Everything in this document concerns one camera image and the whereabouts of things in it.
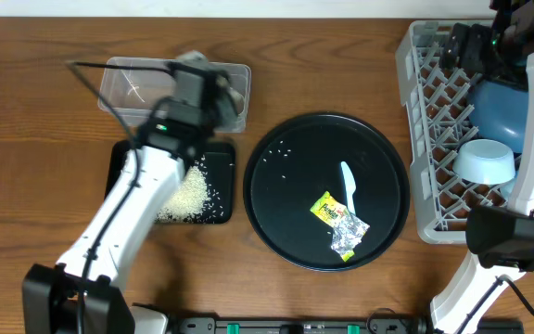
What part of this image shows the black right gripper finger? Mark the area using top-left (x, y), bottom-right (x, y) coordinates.
top-left (459, 24), bottom-right (492, 73)
top-left (439, 23), bottom-right (469, 70)

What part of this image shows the dark blue plate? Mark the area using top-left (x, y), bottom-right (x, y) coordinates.
top-left (467, 81), bottom-right (528, 153)

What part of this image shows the light blue bowl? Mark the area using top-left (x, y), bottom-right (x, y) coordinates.
top-left (452, 139), bottom-right (515, 185)

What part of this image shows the pile of white rice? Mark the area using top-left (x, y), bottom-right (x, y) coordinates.
top-left (156, 155), bottom-right (224, 224)

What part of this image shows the light blue spoon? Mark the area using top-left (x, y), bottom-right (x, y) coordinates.
top-left (340, 161), bottom-right (357, 214)

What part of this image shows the yellow foil snack wrapper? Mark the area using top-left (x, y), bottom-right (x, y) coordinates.
top-left (310, 191), bottom-right (370, 262)

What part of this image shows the light blue cup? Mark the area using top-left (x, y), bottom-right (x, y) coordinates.
top-left (499, 172), bottom-right (518, 200)

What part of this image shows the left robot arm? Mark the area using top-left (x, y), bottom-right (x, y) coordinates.
top-left (21, 51), bottom-right (248, 333)

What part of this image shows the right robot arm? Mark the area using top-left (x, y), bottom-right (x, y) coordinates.
top-left (430, 1), bottom-right (534, 333)

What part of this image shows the grey dishwasher rack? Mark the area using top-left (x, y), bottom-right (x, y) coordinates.
top-left (395, 20), bottom-right (507, 244)

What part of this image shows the black rectangular tray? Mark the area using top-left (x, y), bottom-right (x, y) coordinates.
top-left (104, 140), bottom-right (236, 225)

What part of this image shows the clear plastic container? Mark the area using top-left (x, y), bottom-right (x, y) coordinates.
top-left (100, 62), bottom-right (251, 134)

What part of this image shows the round black tray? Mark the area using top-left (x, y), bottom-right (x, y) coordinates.
top-left (243, 112), bottom-right (410, 272)

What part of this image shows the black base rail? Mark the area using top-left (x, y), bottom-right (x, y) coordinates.
top-left (130, 303), bottom-right (526, 334)

